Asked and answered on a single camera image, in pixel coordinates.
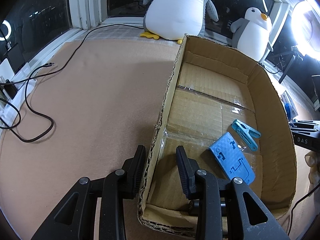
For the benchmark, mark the large plush penguin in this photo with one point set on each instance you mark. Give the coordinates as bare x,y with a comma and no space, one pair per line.
172,19

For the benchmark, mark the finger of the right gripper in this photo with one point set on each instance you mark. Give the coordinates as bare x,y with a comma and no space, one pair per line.
306,134

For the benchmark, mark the brown cardboard box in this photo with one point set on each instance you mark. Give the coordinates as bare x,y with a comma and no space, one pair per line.
210,86

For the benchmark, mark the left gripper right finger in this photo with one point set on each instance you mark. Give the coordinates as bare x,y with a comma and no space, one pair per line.
225,208

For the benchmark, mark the small plush penguin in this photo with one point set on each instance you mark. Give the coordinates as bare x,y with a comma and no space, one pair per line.
251,34

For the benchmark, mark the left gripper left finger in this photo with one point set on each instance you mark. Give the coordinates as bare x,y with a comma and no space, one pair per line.
98,202

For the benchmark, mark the teal plastic clothespin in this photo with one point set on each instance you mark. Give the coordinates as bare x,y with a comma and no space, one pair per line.
246,133

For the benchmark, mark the checkered cloth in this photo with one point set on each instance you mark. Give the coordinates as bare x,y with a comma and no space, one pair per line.
120,32

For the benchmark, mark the white ring light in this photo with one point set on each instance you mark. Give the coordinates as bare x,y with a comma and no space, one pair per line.
305,29

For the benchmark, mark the white power strip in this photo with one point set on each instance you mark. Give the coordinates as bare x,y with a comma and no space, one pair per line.
8,114

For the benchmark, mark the clear plastic card reader box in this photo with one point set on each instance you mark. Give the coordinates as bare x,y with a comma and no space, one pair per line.
289,106

